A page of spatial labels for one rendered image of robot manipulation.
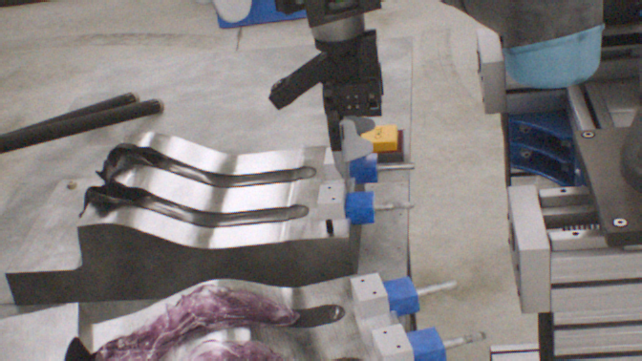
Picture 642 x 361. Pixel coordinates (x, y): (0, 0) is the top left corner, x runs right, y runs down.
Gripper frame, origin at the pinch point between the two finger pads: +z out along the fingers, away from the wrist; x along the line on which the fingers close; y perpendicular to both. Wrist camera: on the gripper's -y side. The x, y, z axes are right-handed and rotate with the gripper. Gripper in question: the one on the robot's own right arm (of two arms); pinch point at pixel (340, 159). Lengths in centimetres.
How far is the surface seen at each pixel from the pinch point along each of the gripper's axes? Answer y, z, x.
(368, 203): 4.7, 0.3, -12.1
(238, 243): -13.1, 2.4, -17.1
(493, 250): 25, 91, 103
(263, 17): -67, 88, 290
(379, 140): 4.5, 7.0, 18.1
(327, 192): -1.0, -0.9, -10.5
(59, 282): -39.9, 7.0, -17.8
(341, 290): 1.4, 5.3, -25.1
